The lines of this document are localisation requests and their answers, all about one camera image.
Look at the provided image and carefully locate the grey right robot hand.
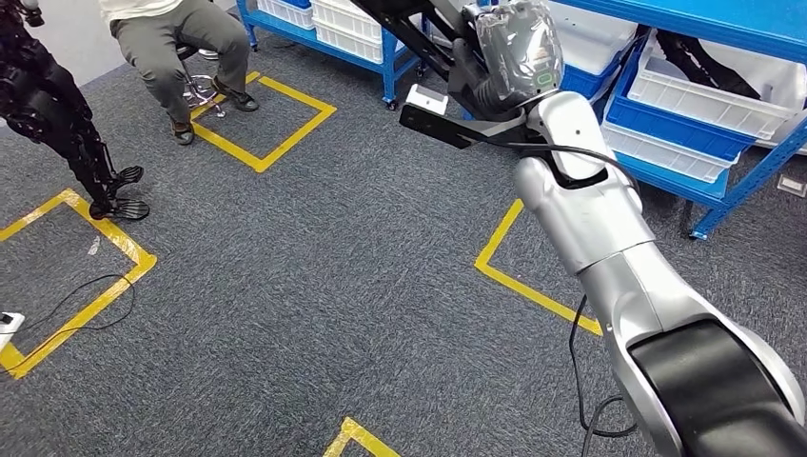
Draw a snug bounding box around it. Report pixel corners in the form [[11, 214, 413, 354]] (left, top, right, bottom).
[[448, 0, 566, 122]]

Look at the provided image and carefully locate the black plastic panel part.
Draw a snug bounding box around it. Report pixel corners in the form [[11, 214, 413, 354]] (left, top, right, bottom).
[[349, 0, 486, 87]]

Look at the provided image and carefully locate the blue metal shelf rack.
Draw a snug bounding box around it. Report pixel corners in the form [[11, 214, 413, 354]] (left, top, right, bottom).
[[236, 0, 433, 113], [463, 0, 807, 242]]

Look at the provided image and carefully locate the black part in crate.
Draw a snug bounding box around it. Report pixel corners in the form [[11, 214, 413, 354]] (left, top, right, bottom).
[[655, 30, 763, 101]]

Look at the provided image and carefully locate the blue plastic crate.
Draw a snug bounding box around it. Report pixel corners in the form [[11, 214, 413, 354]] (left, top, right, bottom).
[[603, 37, 758, 164], [560, 61, 603, 102]]

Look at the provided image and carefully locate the yellow floor tape square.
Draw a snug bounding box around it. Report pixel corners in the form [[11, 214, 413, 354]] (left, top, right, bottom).
[[187, 70, 339, 174], [0, 188, 159, 381], [474, 198, 604, 337], [323, 416, 403, 457]]

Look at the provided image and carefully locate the grey floor plate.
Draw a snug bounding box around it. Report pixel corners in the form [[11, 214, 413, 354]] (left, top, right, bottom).
[[777, 173, 807, 201]]

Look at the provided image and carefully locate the chrome stool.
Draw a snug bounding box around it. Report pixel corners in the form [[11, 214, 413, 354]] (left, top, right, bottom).
[[175, 42, 228, 120]]

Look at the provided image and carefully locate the person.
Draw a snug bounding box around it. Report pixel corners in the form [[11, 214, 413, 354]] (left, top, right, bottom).
[[97, 0, 261, 148]]

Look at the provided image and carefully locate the black humanoid robot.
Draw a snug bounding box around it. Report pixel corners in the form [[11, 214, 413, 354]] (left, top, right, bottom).
[[0, 0, 151, 222]]

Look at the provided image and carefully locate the white power strip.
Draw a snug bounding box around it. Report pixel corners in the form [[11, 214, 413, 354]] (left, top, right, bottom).
[[0, 311, 27, 352]]

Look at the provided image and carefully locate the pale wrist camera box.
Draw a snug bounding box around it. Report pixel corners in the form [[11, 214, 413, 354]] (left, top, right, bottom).
[[404, 83, 450, 117]]

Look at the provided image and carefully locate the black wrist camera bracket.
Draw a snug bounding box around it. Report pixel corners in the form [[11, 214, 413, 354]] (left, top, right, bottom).
[[398, 104, 546, 152]]

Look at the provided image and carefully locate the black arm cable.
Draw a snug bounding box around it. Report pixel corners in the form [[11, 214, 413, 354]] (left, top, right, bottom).
[[469, 135, 643, 200]]

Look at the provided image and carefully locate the black robot tether cable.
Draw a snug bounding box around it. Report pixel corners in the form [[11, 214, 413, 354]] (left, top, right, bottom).
[[567, 294, 640, 457]]

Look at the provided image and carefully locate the black floor cable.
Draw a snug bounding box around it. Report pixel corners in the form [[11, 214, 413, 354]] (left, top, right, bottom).
[[0, 272, 137, 374]]

